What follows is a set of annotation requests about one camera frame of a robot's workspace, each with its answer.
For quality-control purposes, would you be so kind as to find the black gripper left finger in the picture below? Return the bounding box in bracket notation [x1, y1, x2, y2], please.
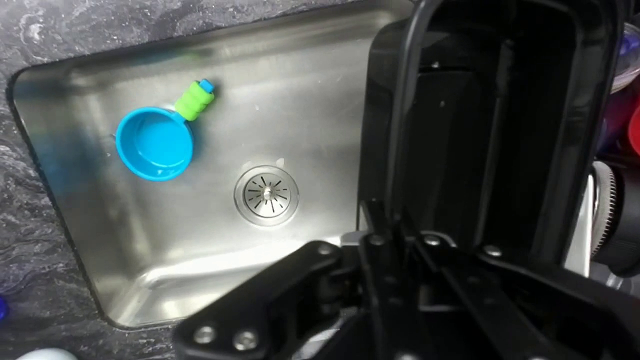
[172, 198, 402, 360]

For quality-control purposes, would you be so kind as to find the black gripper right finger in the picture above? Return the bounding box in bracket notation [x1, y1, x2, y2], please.
[399, 212, 640, 360]

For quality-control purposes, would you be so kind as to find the round metal sink drain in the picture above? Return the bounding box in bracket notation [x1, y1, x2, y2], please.
[232, 162, 303, 229]

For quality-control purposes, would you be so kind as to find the stainless steel sink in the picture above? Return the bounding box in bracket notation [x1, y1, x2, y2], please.
[7, 0, 416, 330]

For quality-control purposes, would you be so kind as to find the small white bowl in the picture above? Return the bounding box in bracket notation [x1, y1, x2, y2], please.
[17, 347, 83, 360]

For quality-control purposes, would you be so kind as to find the red plastic cup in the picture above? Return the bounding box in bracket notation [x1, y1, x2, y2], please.
[625, 98, 640, 159]

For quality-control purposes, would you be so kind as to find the clear drinking glass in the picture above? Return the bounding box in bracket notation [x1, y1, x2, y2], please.
[609, 22, 640, 97]

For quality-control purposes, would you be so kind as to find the blue cup with green handle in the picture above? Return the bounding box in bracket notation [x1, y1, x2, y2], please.
[115, 76, 221, 184]

